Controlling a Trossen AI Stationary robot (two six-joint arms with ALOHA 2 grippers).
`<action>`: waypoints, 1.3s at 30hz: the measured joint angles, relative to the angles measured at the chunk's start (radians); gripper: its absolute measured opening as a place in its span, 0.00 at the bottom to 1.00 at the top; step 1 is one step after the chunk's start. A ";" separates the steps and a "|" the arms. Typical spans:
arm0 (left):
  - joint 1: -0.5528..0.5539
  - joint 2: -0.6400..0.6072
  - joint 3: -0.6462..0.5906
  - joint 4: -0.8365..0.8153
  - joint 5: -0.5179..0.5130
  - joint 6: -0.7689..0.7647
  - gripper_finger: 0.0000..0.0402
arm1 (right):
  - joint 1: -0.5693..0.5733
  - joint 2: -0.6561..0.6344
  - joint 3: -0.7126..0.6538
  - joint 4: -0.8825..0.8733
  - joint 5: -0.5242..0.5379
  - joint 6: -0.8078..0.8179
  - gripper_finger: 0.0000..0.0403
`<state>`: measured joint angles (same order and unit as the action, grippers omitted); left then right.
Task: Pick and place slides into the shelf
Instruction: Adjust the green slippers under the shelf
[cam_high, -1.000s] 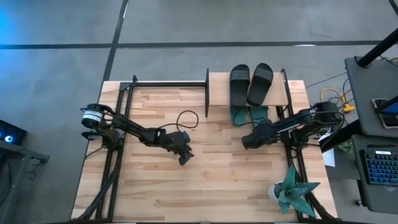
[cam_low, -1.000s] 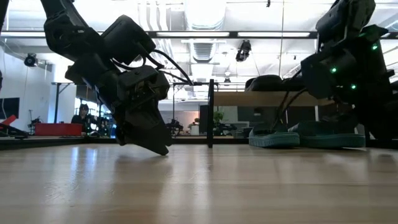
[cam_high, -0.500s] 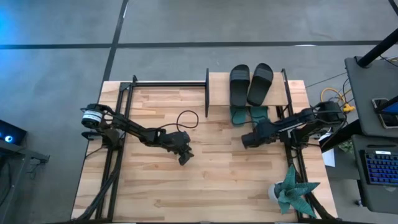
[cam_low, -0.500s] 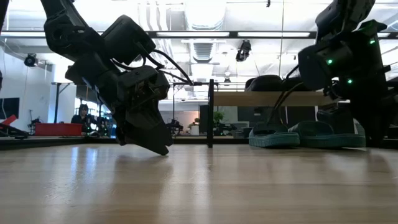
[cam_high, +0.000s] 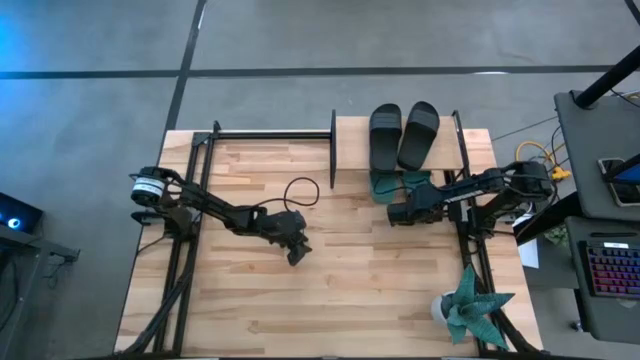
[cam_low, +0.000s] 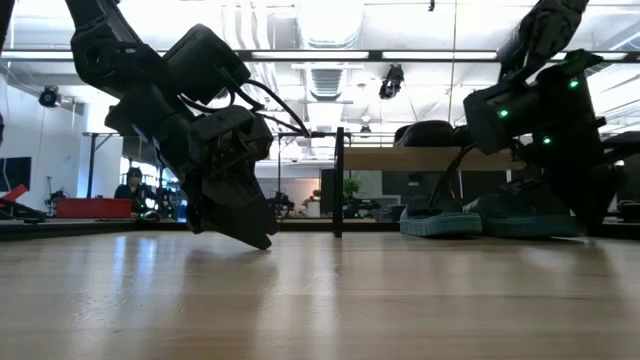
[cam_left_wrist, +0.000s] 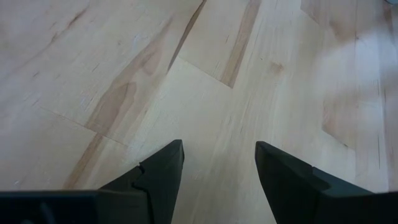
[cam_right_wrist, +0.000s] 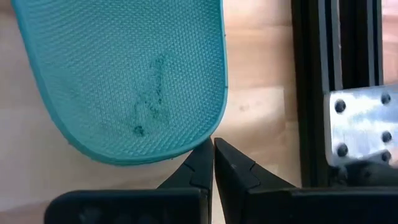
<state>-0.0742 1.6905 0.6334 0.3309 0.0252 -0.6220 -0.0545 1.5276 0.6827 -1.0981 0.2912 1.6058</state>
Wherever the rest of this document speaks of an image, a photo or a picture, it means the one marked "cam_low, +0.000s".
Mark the small plant in white pot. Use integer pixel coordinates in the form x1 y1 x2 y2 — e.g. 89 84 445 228
303 188 323 219

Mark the silver ceiling air duct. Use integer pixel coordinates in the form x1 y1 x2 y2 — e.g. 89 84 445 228
294 0 366 102

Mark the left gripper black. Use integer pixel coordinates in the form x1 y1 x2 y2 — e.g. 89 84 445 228
104 97 281 252

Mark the green potted plant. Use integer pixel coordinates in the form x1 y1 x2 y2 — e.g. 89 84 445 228
342 178 362 207

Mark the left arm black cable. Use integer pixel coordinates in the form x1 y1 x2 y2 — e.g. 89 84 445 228
179 67 314 139

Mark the black wall monitor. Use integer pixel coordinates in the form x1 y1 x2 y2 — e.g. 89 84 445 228
0 156 33 193

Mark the person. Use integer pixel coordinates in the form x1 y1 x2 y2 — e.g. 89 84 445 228
113 166 157 220

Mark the black background frame stand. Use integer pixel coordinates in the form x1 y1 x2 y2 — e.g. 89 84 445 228
81 130 125 200

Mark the small red tilted panel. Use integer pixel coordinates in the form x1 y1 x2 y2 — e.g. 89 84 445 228
1 183 30 203

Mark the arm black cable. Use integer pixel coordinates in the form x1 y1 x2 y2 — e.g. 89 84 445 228
179 67 314 139
429 143 477 208

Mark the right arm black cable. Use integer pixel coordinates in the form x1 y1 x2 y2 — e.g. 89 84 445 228
429 143 477 208

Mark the black overhead camera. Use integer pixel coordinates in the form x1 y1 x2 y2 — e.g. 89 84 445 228
378 63 406 102

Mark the teal slide sandal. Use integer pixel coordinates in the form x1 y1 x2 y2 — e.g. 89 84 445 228
399 194 484 238
464 192 587 239

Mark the red plastic bin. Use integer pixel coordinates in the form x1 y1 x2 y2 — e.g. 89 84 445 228
55 197 134 220

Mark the black table edge rail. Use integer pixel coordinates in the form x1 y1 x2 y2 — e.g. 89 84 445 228
0 218 640 243

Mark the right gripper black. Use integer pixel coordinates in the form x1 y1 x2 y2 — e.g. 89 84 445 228
499 127 619 229

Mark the overhead frame bar with lights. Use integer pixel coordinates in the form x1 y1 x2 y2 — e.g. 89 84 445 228
0 48 640 64

